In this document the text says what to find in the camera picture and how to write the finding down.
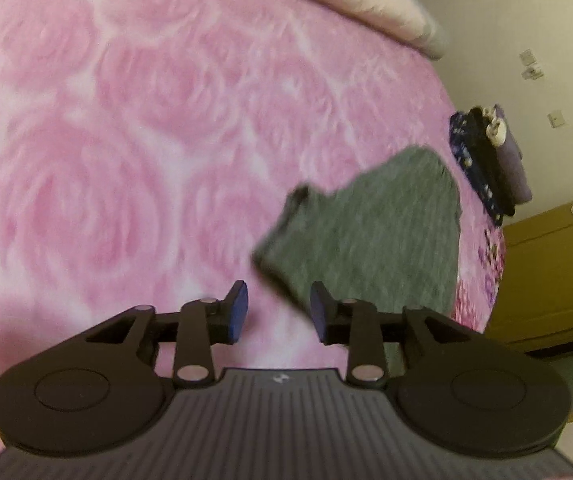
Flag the grey plaid shorts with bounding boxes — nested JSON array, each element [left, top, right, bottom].
[[252, 145, 464, 376]]

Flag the pink rose bed blanket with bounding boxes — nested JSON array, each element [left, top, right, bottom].
[[0, 0, 508, 461]]

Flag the navy floral folded garment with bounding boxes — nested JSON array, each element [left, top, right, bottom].
[[448, 112, 503, 226]]

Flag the black folded garment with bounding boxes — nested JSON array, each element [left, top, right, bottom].
[[468, 106, 515, 217]]

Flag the white wall switch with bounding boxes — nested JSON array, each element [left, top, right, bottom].
[[547, 110, 567, 129]]

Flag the white wall socket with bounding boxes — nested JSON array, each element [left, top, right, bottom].
[[520, 49, 544, 80]]

